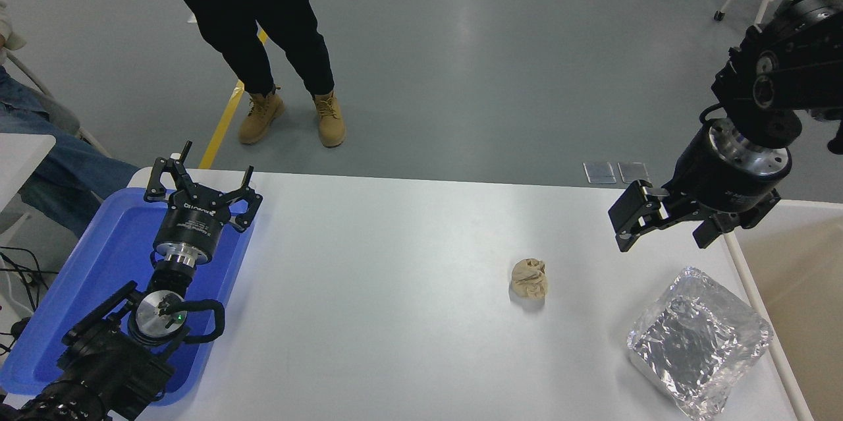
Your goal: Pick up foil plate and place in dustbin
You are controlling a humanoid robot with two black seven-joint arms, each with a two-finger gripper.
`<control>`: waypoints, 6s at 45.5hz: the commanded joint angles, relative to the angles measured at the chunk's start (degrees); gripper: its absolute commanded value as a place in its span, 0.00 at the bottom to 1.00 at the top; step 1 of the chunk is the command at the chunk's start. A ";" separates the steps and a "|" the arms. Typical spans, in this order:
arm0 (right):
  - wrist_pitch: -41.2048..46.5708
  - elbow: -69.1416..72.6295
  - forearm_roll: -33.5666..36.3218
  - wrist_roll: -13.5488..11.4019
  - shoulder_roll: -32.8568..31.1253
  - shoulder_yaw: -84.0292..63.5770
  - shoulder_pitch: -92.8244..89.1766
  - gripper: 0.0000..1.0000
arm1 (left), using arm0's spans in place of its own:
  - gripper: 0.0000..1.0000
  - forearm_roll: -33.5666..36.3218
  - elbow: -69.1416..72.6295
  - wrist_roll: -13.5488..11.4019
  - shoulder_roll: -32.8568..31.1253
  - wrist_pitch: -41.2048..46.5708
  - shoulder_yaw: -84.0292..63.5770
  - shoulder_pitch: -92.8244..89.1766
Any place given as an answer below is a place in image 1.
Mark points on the large pale bin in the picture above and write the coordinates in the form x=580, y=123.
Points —
x=803, y=276

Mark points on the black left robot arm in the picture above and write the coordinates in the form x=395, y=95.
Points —
x=105, y=368

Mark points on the seated person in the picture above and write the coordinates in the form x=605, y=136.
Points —
x=59, y=170

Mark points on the crumpled tan paper ball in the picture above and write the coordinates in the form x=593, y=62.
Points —
x=529, y=279

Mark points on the blue plastic tray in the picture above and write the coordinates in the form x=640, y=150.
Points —
x=112, y=256

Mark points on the grey chair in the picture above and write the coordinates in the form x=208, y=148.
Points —
x=62, y=119

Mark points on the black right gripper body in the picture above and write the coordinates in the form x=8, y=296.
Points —
x=711, y=184

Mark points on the standing person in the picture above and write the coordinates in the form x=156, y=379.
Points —
x=244, y=12

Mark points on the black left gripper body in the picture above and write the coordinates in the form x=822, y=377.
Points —
x=194, y=223

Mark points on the metal floor plate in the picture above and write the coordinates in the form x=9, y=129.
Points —
x=599, y=172
x=633, y=172

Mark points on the silver foil plate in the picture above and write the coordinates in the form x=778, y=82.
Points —
x=698, y=342

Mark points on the white side table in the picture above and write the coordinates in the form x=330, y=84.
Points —
x=20, y=157

